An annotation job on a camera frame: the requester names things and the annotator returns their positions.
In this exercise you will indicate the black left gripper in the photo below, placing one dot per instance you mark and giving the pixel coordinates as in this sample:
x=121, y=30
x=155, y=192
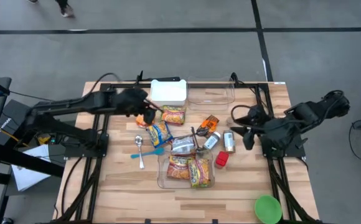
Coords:
x=132, y=101

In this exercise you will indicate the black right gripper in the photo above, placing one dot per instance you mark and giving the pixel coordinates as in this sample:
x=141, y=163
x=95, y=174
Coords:
x=259, y=127

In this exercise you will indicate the orange ramen noodle pack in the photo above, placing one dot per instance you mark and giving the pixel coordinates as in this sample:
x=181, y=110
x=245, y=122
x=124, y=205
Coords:
x=140, y=122
x=173, y=115

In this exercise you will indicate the blue soy sauce ramen pack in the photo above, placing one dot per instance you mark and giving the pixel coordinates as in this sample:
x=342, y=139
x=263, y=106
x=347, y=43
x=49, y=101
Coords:
x=159, y=133

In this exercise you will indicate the tan-lid spice jar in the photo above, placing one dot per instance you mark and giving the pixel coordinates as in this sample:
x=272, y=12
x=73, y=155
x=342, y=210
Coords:
x=229, y=141

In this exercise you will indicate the white-lid spice jar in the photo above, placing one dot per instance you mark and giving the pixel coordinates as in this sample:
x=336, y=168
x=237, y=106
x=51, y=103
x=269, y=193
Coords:
x=212, y=140

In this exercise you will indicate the red-lid spice container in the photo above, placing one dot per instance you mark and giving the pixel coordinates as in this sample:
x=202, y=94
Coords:
x=221, y=159

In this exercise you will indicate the red white-backed ramen pack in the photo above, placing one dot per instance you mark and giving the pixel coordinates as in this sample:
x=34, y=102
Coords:
x=183, y=144

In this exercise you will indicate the red roast beef ramen pack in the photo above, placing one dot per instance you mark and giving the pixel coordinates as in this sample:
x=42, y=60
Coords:
x=179, y=167

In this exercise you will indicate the clear plastic bin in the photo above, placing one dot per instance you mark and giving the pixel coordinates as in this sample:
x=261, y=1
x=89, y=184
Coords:
x=162, y=183
x=211, y=96

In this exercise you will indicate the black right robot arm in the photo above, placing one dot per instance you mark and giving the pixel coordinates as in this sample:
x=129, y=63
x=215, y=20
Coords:
x=305, y=115

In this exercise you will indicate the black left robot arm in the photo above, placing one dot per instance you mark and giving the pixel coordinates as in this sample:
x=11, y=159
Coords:
x=74, y=107

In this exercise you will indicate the silver metal spoon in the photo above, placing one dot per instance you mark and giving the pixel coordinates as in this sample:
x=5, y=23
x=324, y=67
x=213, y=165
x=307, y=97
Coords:
x=139, y=141

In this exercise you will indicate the white plastic bin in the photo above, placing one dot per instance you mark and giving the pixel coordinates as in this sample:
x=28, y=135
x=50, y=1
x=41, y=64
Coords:
x=168, y=92

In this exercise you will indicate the brown orange taco mix packet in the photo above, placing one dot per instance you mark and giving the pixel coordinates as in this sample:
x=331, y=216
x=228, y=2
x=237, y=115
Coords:
x=210, y=124

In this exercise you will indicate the teal silicone spoon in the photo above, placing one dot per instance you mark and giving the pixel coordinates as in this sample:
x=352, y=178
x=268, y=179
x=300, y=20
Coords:
x=155, y=152

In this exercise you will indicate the green plastic bowl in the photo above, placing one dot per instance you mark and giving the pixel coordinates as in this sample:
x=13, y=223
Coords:
x=268, y=209

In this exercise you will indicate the white paper sheet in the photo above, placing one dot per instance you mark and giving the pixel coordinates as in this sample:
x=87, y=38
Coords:
x=28, y=171

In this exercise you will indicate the person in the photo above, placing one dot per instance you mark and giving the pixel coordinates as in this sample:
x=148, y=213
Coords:
x=66, y=11

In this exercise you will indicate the black equipment case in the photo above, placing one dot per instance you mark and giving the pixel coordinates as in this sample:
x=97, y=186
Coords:
x=11, y=121

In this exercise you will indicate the black mounting bracket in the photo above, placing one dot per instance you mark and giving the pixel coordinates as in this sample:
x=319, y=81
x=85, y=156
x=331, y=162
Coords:
x=162, y=79

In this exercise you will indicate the black metal table frame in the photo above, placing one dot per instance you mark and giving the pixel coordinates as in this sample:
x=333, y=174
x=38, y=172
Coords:
x=124, y=85

